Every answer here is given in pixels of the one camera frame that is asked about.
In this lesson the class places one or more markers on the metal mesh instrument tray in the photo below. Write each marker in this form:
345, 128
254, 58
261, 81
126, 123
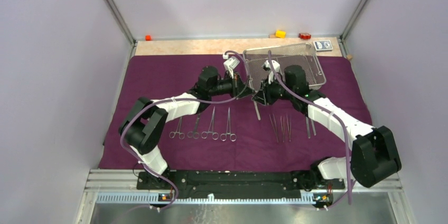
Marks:
302, 54

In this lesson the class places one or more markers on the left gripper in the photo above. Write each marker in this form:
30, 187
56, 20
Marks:
239, 89

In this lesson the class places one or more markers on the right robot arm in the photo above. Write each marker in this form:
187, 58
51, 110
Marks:
371, 152

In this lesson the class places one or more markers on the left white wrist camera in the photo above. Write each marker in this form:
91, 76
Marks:
230, 64

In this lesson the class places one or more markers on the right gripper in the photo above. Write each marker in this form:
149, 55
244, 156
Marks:
260, 98

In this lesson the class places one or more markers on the steel forceps clamp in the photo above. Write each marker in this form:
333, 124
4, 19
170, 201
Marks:
211, 132

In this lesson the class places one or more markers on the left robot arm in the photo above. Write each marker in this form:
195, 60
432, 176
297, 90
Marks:
142, 128

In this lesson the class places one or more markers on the steel angled tweezers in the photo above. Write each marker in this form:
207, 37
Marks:
257, 111

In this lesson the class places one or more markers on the steel curved tweezers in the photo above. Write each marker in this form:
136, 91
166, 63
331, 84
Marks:
282, 121

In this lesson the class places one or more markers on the yellow small block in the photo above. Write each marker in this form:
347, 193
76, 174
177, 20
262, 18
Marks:
280, 34

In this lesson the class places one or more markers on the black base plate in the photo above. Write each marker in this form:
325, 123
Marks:
193, 184

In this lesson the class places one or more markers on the small steel hemostat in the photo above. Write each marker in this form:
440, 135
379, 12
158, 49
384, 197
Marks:
178, 131

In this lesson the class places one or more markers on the purple cloth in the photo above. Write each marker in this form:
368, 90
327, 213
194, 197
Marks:
256, 148

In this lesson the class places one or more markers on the red small block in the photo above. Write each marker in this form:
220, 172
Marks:
304, 36

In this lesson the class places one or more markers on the blue playing card deck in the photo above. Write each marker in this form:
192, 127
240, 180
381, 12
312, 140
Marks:
323, 45

